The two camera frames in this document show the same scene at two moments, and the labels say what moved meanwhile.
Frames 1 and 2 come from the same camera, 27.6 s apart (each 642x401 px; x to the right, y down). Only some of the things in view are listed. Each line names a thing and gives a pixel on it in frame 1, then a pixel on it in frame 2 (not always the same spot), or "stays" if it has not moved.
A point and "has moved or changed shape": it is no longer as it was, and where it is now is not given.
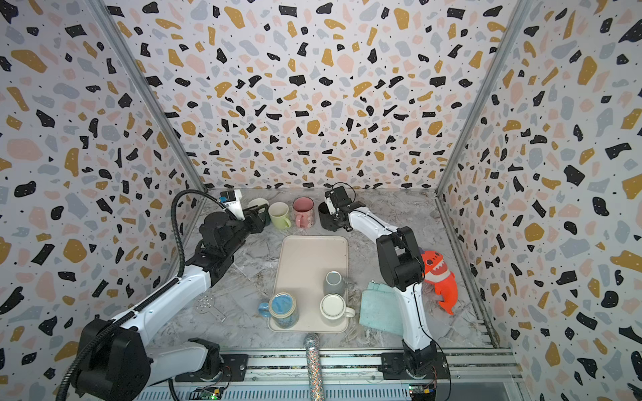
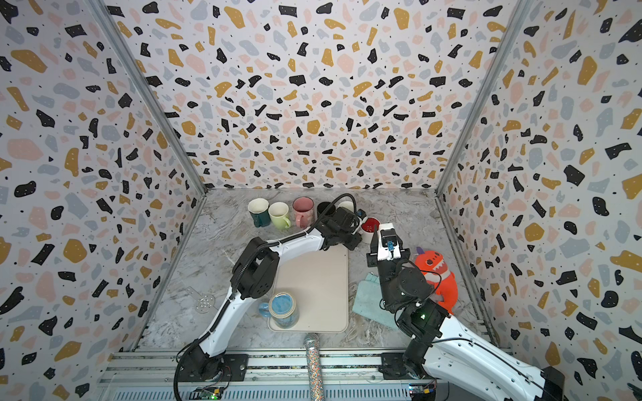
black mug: x=327 y=219 stays
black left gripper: x=252 y=220 → x=356 y=241
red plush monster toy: x=436 y=271 stays
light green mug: x=278 y=212 stays
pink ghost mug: x=303 y=209 stays
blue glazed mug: x=282 y=308 stays
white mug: x=333 y=306 has moved or changed shape
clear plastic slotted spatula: x=205 y=305 stays
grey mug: x=333 y=283 has moved or changed shape
